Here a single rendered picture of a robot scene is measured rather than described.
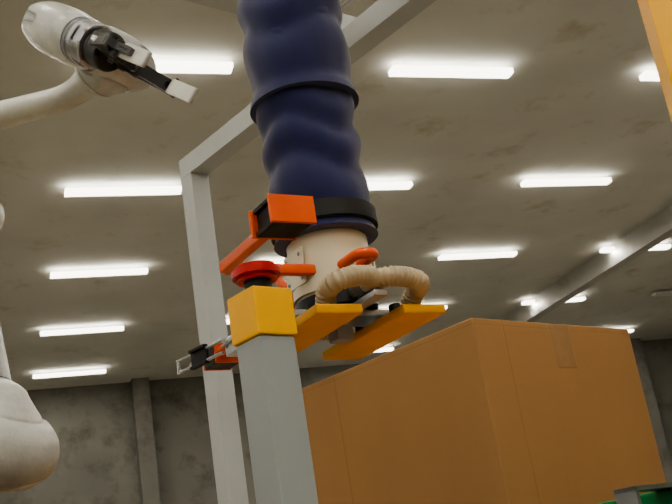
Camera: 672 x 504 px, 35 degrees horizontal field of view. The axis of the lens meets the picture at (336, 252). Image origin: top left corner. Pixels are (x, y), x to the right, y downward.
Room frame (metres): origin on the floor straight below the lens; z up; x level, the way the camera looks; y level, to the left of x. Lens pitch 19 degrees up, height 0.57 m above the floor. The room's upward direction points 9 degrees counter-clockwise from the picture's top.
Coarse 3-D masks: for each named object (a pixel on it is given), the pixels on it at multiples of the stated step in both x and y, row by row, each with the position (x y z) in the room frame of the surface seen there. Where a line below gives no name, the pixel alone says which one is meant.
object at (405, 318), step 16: (416, 304) 1.97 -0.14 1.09; (432, 304) 1.99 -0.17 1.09; (384, 320) 2.01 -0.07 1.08; (400, 320) 2.00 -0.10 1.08; (416, 320) 2.02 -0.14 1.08; (368, 336) 2.09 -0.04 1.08; (384, 336) 2.11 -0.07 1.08; (400, 336) 2.13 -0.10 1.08; (336, 352) 2.19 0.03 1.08; (352, 352) 2.21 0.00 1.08; (368, 352) 2.23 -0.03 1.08
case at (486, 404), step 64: (320, 384) 1.83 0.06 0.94; (384, 384) 1.71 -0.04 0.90; (448, 384) 1.61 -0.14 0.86; (512, 384) 1.59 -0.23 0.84; (576, 384) 1.70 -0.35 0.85; (640, 384) 1.81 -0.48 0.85; (320, 448) 1.85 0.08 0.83; (384, 448) 1.73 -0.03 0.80; (448, 448) 1.63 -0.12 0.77; (512, 448) 1.57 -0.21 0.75; (576, 448) 1.67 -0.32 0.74; (640, 448) 1.78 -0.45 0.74
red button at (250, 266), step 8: (240, 264) 1.40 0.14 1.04; (248, 264) 1.39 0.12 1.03; (256, 264) 1.39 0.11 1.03; (264, 264) 1.39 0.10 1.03; (272, 264) 1.40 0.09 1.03; (232, 272) 1.41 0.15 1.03; (240, 272) 1.39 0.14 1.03; (248, 272) 1.39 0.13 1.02; (256, 272) 1.39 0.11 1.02; (264, 272) 1.40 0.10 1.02; (272, 272) 1.41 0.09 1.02; (280, 272) 1.42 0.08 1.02; (232, 280) 1.42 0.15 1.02; (240, 280) 1.40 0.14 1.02; (248, 280) 1.41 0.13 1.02; (256, 280) 1.40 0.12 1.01; (264, 280) 1.41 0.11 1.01; (272, 280) 1.43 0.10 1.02
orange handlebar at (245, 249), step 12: (252, 240) 1.76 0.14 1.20; (264, 240) 1.75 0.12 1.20; (240, 252) 1.81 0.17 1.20; (252, 252) 1.80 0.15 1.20; (360, 252) 1.93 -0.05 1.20; (372, 252) 1.94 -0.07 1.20; (228, 264) 1.86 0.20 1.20; (288, 264) 1.96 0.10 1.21; (300, 264) 1.97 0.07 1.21; (312, 264) 1.99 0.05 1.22; (348, 264) 1.97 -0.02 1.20; (360, 264) 1.99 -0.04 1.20; (300, 276) 1.99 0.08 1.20
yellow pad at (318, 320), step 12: (312, 312) 1.86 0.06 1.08; (324, 312) 1.86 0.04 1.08; (336, 312) 1.87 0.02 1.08; (348, 312) 1.89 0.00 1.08; (360, 312) 1.90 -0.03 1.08; (300, 324) 1.91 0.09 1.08; (312, 324) 1.92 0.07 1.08; (324, 324) 1.94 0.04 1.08; (336, 324) 1.95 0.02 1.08; (300, 336) 2.00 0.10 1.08; (312, 336) 2.01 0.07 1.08; (324, 336) 2.03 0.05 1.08; (300, 348) 2.10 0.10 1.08
